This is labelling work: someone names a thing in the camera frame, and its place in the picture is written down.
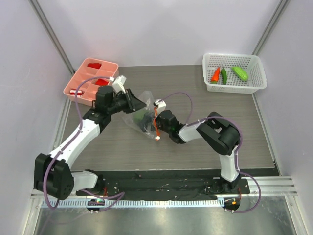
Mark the pink compartment tray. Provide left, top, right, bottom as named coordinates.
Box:
left=63, top=58, right=119, bottom=106

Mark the green fake pepper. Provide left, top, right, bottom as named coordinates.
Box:
left=133, top=110, right=146, bottom=122

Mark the white slotted cable duct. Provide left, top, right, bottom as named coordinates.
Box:
left=57, top=197, right=224, bottom=208

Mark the orange fake carrot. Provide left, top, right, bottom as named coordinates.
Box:
left=211, top=67, right=221, bottom=84

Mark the red white fake food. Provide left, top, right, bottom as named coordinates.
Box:
left=69, top=89, right=84, bottom=96

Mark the clear orange zip top bag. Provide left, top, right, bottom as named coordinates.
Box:
left=122, top=91, right=160, bottom=141

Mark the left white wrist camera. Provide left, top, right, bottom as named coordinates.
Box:
left=109, top=75, right=127, bottom=93

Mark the white perforated plastic basket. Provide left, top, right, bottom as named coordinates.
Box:
left=202, top=53, right=267, bottom=94

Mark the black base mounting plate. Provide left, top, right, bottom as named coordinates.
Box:
left=90, top=169, right=250, bottom=201

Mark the dark green fake chili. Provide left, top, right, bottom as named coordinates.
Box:
left=221, top=68, right=227, bottom=85

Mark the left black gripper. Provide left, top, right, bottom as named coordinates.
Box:
left=106, top=88, right=144, bottom=115

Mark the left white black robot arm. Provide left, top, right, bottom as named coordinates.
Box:
left=34, top=86, right=146, bottom=200

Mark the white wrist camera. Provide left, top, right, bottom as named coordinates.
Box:
left=154, top=99, right=166, bottom=113
left=109, top=75, right=127, bottom=93

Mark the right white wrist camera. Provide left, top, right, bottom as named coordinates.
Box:
left=154, top=99, right=166, bottom=113

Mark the red fake food middle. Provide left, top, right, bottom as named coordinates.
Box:
left=95, top=78, right=109, bottom=86

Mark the aluminium frame rail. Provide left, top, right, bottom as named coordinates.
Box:
left=31, top=176, right=298, bottom=197

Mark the green fake pea pod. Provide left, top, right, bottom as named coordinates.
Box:
left=231, top=66, right=249, bottom=81

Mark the red fake food top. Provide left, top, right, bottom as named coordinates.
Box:
left=88, top=63, right=102, bottom=70

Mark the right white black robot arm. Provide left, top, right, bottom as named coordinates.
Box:
left=134, top=110, right=242, bottom=193

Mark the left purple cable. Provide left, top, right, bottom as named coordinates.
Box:
left=43, top=77, right=125, bottom=218

